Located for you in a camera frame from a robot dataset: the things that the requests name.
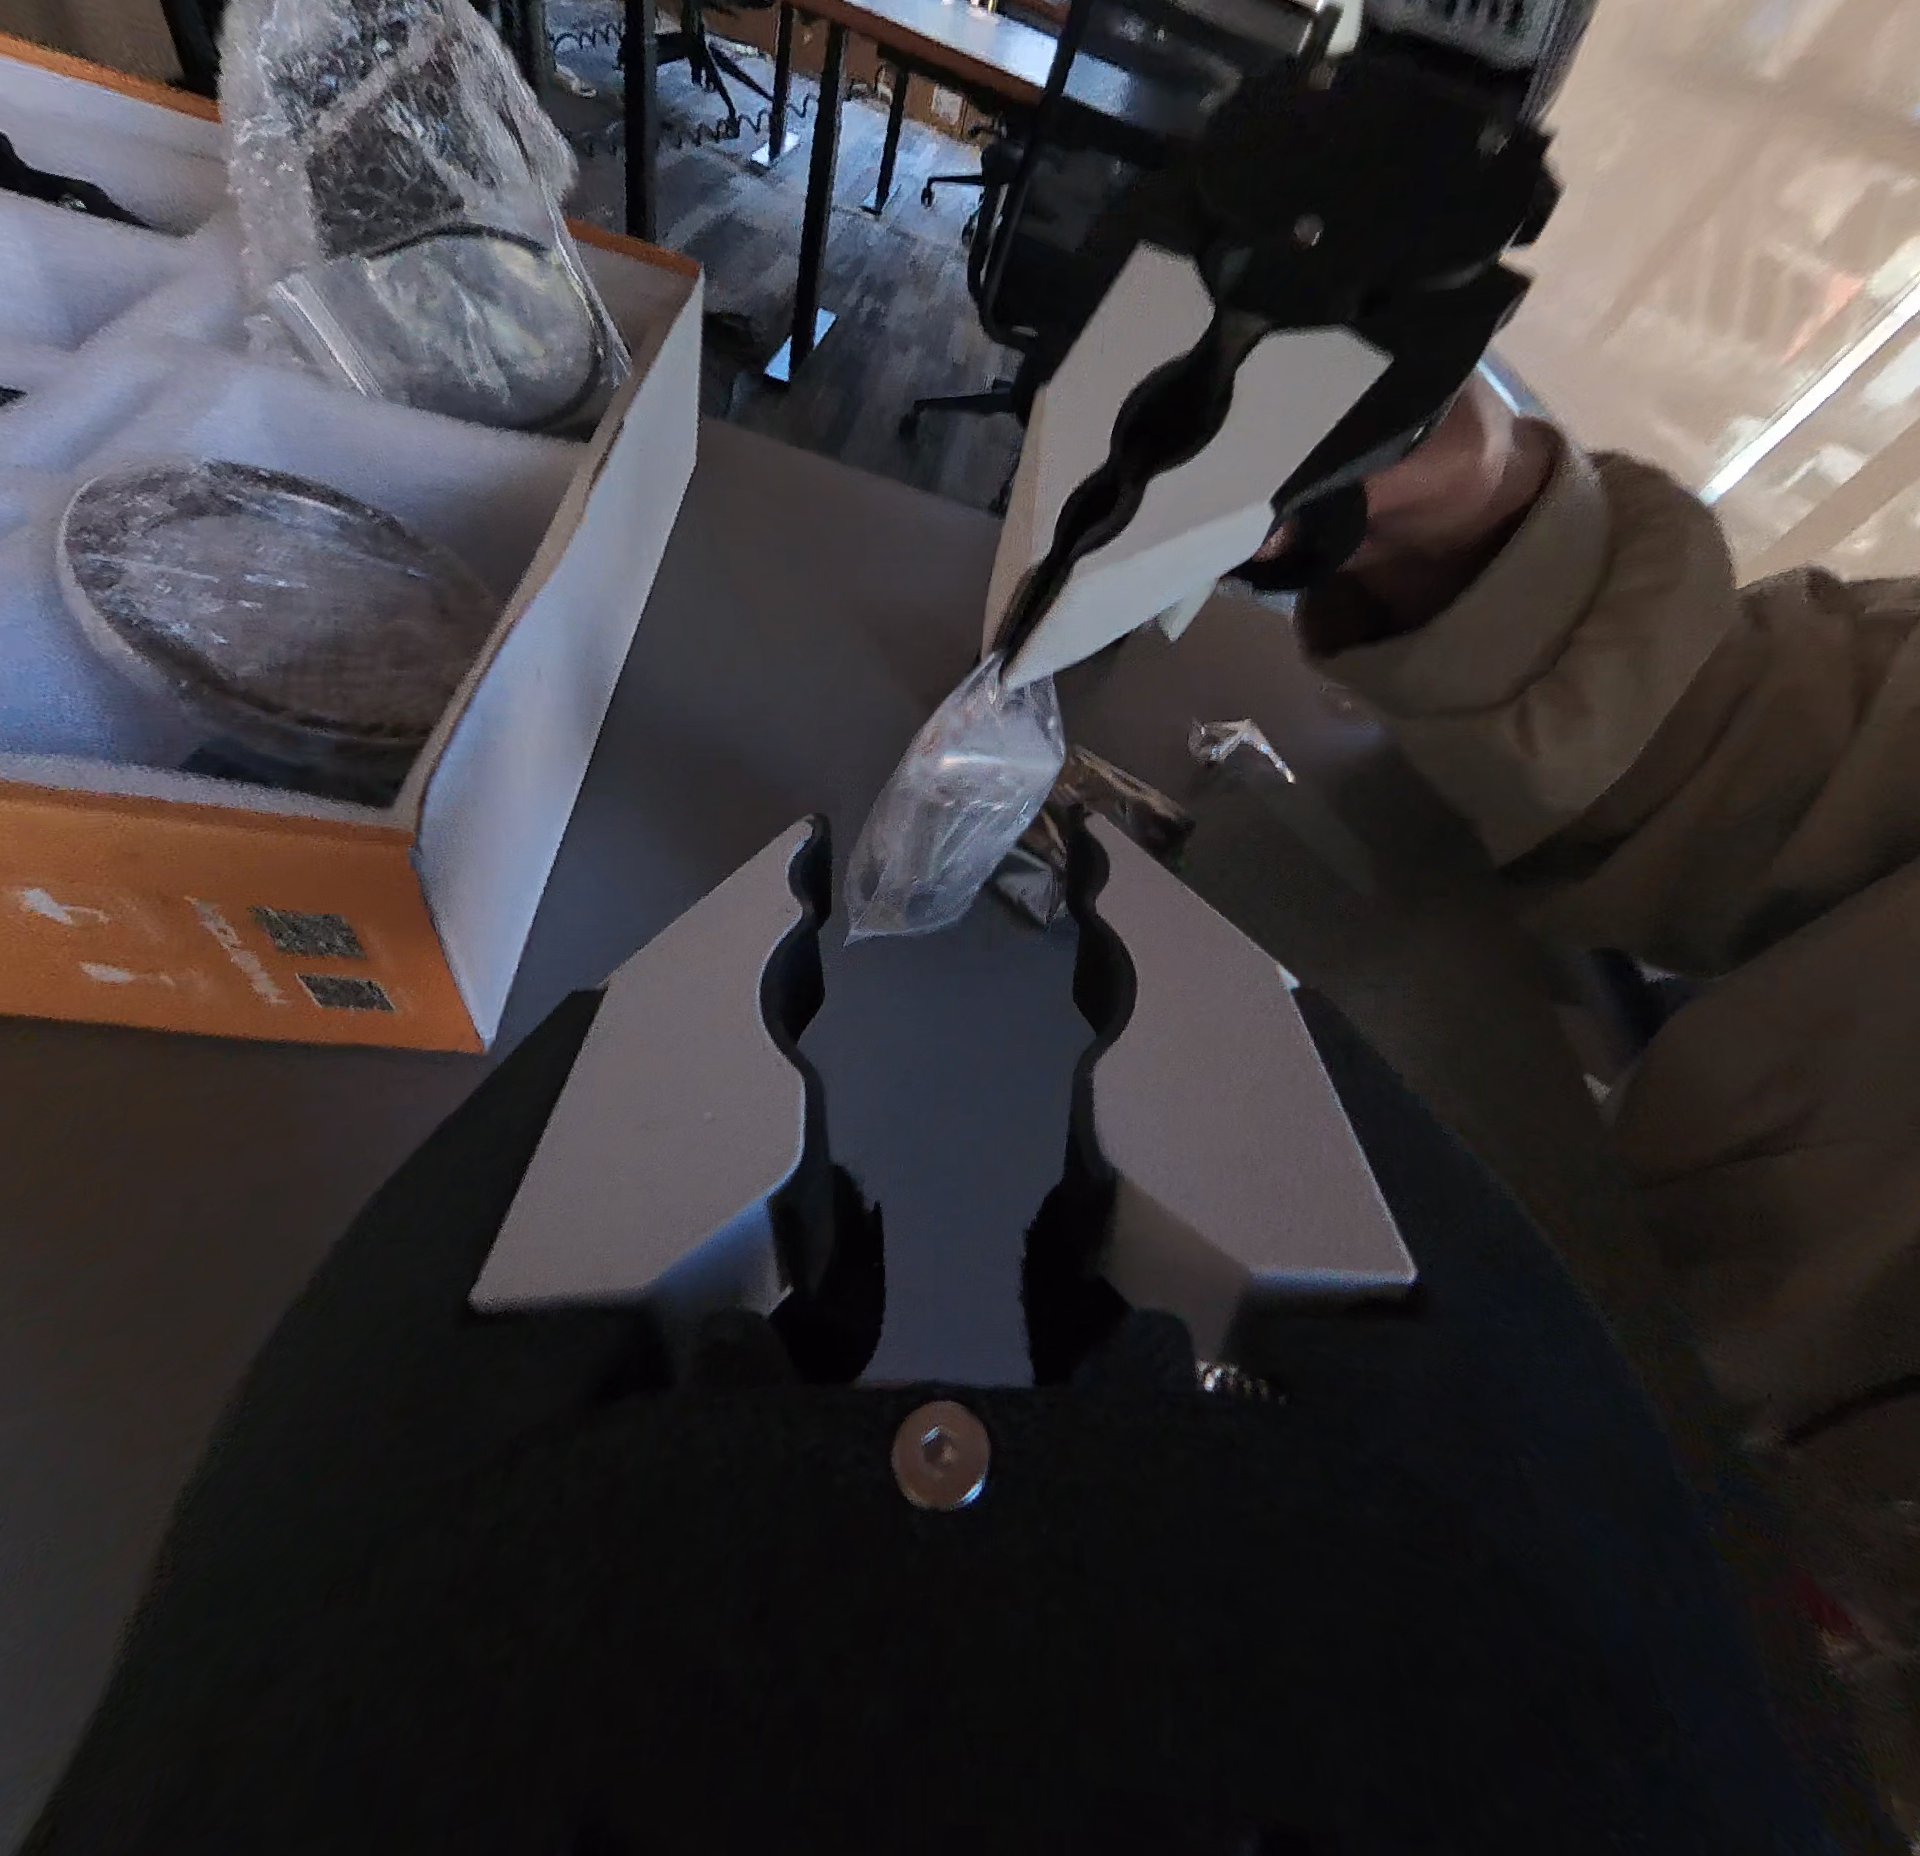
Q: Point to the zip bag of assorted screws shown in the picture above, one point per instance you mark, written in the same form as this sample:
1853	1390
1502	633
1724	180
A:
960	821

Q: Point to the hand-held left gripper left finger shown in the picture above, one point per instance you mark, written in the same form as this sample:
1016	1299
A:
645	1136

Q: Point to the small crumpled clear bag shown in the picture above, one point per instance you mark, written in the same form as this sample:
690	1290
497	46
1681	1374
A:
1239	747

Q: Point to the beige roller blind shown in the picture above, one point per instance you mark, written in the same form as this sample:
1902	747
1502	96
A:
1724	237

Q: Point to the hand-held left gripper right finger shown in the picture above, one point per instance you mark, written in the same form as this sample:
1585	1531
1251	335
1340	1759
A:
1261	1136

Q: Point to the clear bagged part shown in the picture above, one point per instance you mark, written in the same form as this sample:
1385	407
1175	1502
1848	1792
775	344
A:
270	597

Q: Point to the silver foil bag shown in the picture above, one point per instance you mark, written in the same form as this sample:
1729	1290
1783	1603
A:
1128	814

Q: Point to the person's right hand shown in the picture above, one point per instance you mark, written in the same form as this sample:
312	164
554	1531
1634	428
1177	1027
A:
1454	477

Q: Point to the bubble-wrapped wheel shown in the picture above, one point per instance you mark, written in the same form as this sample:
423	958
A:
405	191

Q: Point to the person's right forearm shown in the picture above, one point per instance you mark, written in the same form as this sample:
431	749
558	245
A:
1651	657

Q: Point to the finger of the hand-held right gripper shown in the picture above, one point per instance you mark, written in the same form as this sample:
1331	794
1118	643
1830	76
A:
1080	400
1231	460

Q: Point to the small black part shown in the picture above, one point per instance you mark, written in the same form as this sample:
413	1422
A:
61	185

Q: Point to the orange and white box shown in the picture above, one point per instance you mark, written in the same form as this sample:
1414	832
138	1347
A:
554	716

